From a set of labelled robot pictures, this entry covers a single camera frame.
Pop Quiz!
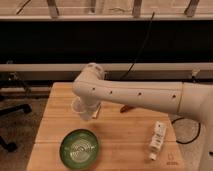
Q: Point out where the translucent white cup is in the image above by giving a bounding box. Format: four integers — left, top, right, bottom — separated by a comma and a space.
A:
71, 97, 95, 121

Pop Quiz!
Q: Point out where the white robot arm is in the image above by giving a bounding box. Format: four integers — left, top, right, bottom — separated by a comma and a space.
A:
72, 63, 213, 171

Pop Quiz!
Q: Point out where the red chili pepper toy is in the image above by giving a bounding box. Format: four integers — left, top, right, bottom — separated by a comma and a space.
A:
120, 105, 134, 113

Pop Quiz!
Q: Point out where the white rectangular block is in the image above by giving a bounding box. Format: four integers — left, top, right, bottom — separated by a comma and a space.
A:
92, 103, 101, 119

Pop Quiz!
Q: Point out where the white tube bottle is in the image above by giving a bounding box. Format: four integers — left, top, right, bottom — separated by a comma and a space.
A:
149, 121, 166, 161

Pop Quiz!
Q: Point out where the black office chair base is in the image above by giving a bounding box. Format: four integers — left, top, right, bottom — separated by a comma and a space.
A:
0, 103, 32, 153

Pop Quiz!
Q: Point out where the black floor cable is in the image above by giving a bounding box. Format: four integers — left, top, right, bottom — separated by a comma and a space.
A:
171, 116, 202, 146

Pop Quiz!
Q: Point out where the black hanging cable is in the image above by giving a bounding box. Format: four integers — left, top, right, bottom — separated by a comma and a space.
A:
119, 12, 156, 82

